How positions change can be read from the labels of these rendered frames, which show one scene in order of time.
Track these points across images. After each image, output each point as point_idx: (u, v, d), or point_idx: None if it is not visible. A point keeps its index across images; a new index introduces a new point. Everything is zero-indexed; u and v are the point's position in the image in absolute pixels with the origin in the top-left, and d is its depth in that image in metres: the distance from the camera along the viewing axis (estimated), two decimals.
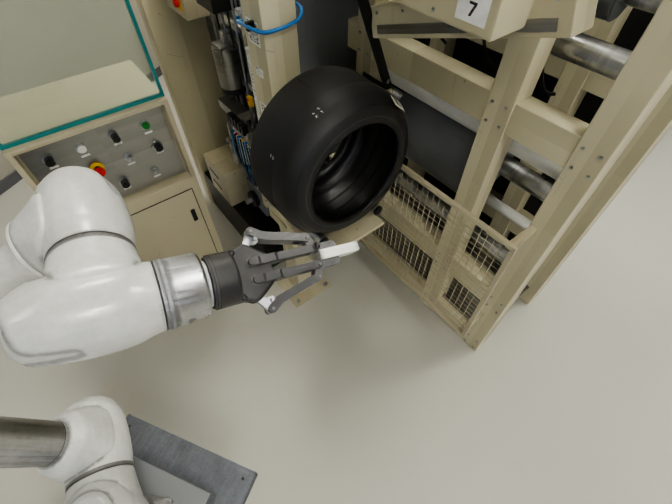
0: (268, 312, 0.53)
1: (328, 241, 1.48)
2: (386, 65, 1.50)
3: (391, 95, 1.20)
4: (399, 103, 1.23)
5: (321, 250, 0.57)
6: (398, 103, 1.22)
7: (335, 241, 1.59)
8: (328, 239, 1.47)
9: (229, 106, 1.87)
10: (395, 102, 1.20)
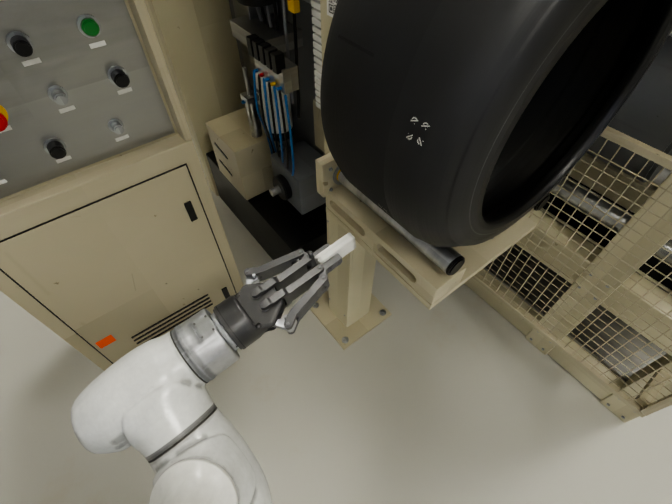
0: (246, 276, 0.60)
1: (463, 259, 0.71)
2: None
3: None
4: None
5: None
6: None
7: None
8: (461, 259, 0.70)
9: (249, 29, 1.12)
10: None
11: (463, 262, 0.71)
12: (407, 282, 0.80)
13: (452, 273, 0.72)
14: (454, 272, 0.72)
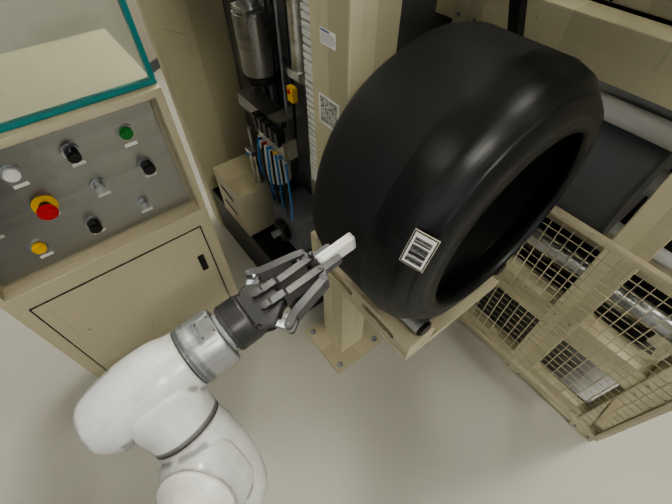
0: (246, 276, 0.60)
1: (428, 325, 0.86)
2: (523, 34, 0.91)
3: (399, 259, 0.57)
4: (419, 241, 0.54)
5: None
6: (418, 252, 0.55)
7: None
8: (424, 327, 0.86)
9: (254, 102, 1.28)
10: (417, 267, 0.56)
11: (428, 326, 0.86)
12: (387, 336, 0.96)
13: (425, 332, 0.88)
14: (427, 331, 0.89)
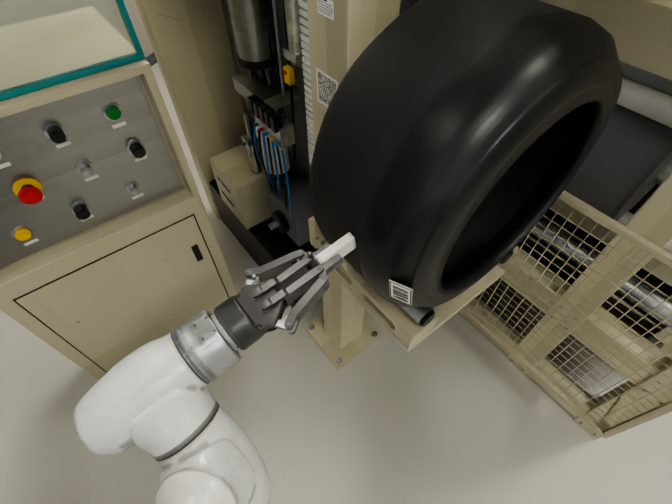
0: (246, 277, 0.60)
1: (434, 313, 0.83)
2: None
3: (390, 296, 0.64)
4: (396, 287, 0.60)
5: None
6: (400, 294, 0.61)
7: (433, 307, 0.96)
8: (432, 313, 0.82)
9: (250, 87, 1.24)
10: (405, 302, 0.63)
11: (433, 315, 0.83)
12: (388, 328, 0.92)
13: (425, 325, 0.83)
14: (426, 324, 0.84)
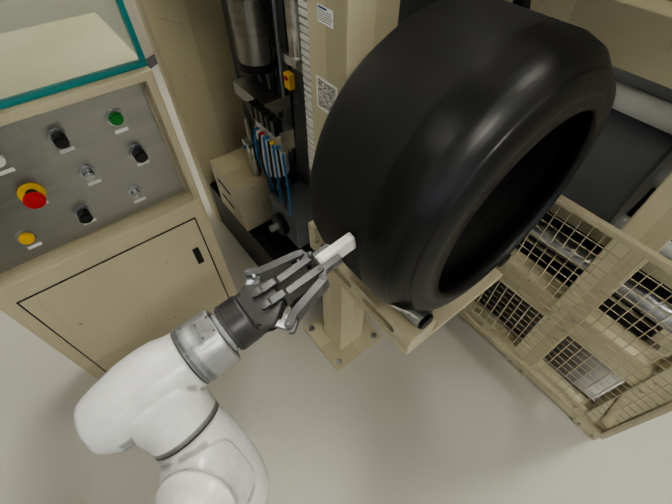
0: (246, 277, 0.60)
1: (422, 324, 0.83)
2: None
3: (399, 311, 0.74)
4: (399, 310, 0.69)
5: None
6: (405, 313, 0.70)
7: (432, 310, 0.97)
8: (420, 327, 0.84)
9: (251, 91, 1.25)
10: (412, 316, 0.72)
11: (424, 324, 0.83)
12: (387, 330, 0.93)
13: (431, 320, 0.85)
14: (432, 319, 0.84)
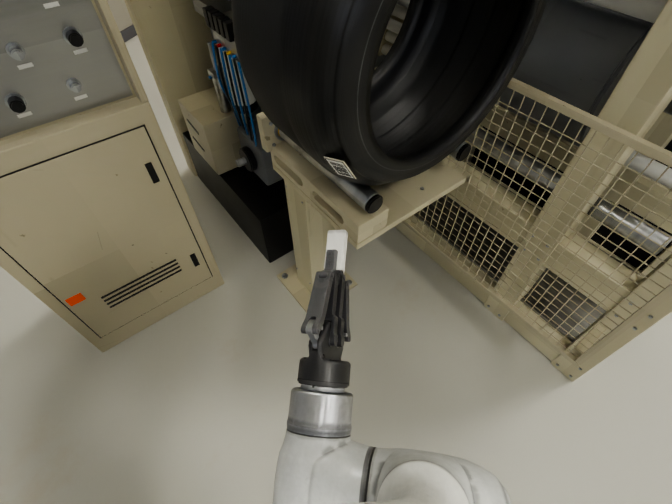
0: (344, 341, 0.61)
1: (369, 204, 0.77)
2: None
3: (337, 174, 0.68)
4: (333, 163, 0.63)
5: (341, 270, 0.58)
6: (340, 169, 0.65)
7: (388, 208, 0.91)
8: (368, 209, 0.78)
9: (208, 3, 1.19)
10: (350, 177, 0.66)
11: (372, 204, 0.77)
12: (338, 225, 0.87)
13: (380, 203, 0.79)
14: (381, 201, 0.78)
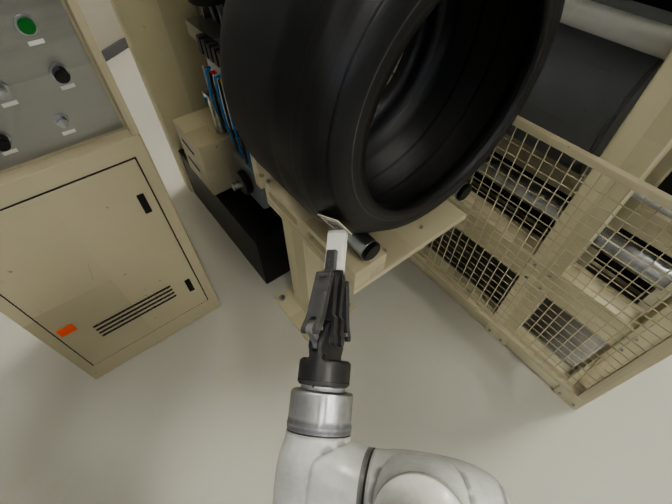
0: (344, 341, 0.61)
1: (366, 253, 0.74)
2: None
3: (332, 228, 0.65)
4: (327, 220, 0.60)
5: (341, 270, 0.58)
6: (335, 225, 0.61)
7: (386, 248, 0.88)
8: (364, 257, 0.75)
9: (202, 28, 1.16)
10: None
11: (368, 252, 0.74)
12: None
13: (378, 250, 0.76)
14: (378, 248, 0.75)
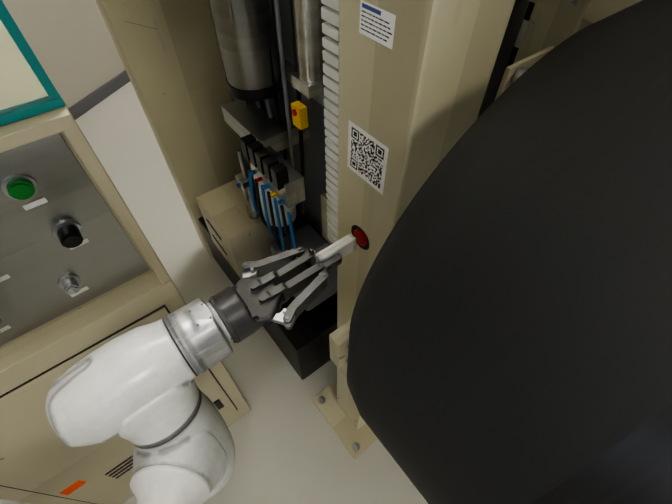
0: (243, 270, 0.58)
1: None
2: None
3: None
4: None
5: None
6: None
7: None
8: None
9: (245, 121, 0.92)
10: None
11: None
12: None
13: None
14: None
